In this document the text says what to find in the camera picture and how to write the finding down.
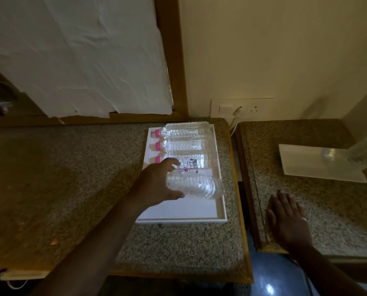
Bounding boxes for person's left hand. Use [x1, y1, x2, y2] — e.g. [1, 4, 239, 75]
[130, 158, 186, 210]

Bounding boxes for person's right hand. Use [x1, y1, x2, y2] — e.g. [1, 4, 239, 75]
[265, 190, 314, 252]

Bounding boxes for clear plastic water bottle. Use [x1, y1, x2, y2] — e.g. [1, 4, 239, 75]
[166, 168, 226, 201]
[321, 135, 367, 170]

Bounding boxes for person's left forearm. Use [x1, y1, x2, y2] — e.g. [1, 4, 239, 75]
[29, 194, 142, 296]

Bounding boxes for person's right forearm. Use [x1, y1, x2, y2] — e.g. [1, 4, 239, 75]
[286, 243, 367, 296]

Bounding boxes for white rimmed tray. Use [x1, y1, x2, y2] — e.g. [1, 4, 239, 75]
[135, 124, 228, 225]

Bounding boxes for clear bottle with pink cap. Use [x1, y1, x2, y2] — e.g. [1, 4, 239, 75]
[154, 121, 212, 139]
[155, 152, 220, 170]
[155, 137, 217, 153]

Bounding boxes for flat white tray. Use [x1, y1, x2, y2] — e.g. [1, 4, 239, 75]
[278, 144, 367, 184]

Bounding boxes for white paper tag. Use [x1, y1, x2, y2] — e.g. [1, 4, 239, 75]
[0, 269, 50, 282]

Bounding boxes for white paper sheet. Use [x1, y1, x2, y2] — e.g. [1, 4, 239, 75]
[0, 0, 174, 119]

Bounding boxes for white power cable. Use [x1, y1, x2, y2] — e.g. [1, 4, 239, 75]
[229, 116, 242, 136]

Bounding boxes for white wall switch plate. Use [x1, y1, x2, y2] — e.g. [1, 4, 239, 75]
[210, 97, 275, 119]

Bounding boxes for wooden mirror frame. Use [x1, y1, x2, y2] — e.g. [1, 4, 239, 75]
[0, 0, 189, 128]

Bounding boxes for white string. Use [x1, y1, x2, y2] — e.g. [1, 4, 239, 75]
[6, 279, 29, 290]

